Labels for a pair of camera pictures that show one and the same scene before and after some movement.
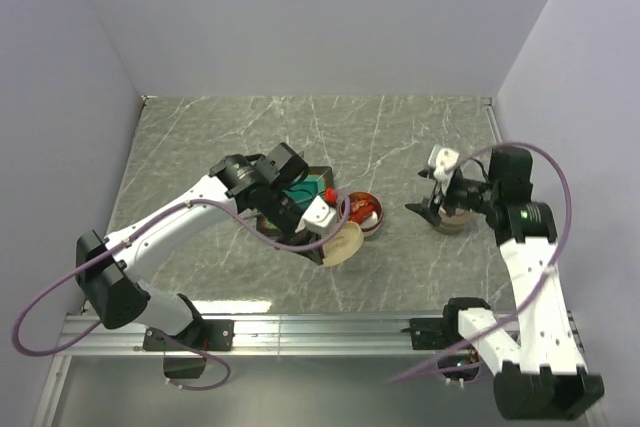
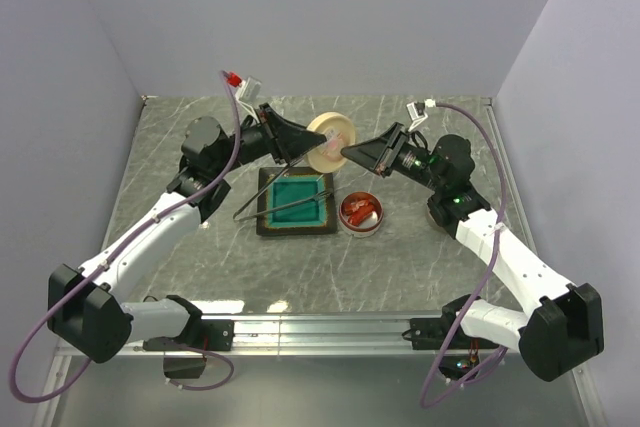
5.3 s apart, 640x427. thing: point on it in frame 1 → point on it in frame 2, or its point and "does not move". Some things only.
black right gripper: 427,209 → 373,154
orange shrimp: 359,204 does not move
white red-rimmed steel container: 366,210 does not move
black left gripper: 305,238 → 285,140
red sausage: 361,212 does not move
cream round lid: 345,244 → 340,134
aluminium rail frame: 254,336 does not move
